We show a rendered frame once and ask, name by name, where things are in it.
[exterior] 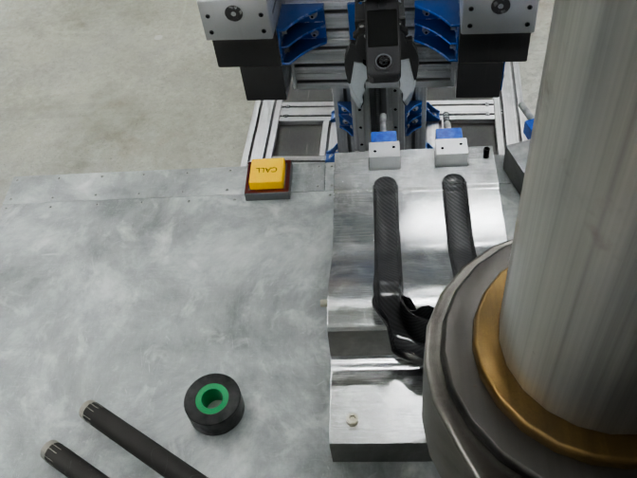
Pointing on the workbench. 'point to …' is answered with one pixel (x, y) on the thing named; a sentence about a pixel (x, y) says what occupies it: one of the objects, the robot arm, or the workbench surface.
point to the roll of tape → (208, 392)
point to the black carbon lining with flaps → (387, 256)
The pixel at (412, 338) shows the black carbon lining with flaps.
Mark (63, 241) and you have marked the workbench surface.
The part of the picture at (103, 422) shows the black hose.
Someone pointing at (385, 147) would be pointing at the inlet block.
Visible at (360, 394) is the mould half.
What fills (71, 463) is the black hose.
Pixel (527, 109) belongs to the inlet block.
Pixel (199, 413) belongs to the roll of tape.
